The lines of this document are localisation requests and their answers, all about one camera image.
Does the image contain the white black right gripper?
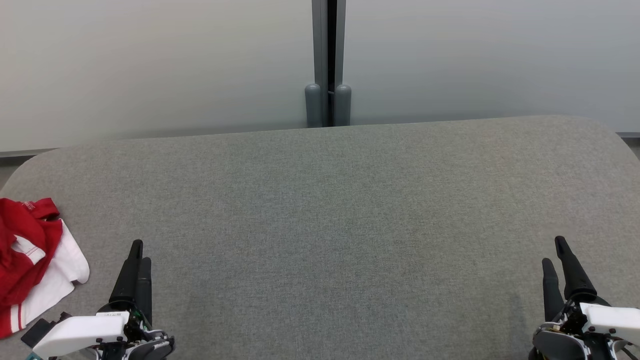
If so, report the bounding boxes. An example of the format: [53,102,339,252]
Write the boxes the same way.
[530,235,640,360]

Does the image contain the grey partition post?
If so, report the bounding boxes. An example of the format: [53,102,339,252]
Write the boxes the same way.
[304,0,329,129]
[333,0,352,127]

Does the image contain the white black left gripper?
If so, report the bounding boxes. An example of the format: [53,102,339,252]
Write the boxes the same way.
[32,239,176,360]

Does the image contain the red white t-shirt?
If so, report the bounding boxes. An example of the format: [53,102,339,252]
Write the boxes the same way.
[0,197,91,339]

